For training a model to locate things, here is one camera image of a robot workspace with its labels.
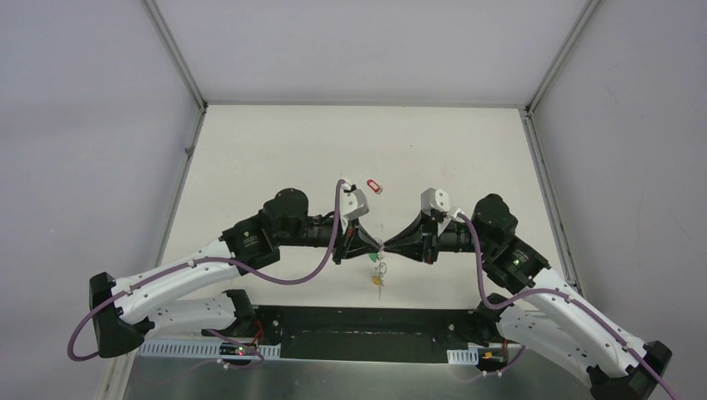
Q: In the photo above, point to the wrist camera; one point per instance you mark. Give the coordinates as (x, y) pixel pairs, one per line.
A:
(433, 200)
(352, 203)

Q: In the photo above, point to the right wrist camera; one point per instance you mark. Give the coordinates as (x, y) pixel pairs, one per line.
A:
(433, 200)

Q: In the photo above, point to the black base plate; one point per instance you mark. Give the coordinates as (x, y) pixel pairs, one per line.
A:
(387, 335)

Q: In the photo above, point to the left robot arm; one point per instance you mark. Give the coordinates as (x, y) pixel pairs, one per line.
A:
(125, 311)

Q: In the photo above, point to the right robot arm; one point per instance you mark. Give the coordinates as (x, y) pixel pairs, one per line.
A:
(525, 301)

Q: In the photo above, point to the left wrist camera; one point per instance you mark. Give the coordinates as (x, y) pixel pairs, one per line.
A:
(352, 203)

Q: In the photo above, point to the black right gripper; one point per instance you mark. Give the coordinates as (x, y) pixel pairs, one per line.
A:
(419, 242)

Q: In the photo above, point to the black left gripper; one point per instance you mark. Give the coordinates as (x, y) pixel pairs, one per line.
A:
(343, 242)

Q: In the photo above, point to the red key tag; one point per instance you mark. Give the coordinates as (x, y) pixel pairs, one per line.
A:
(375, 186)

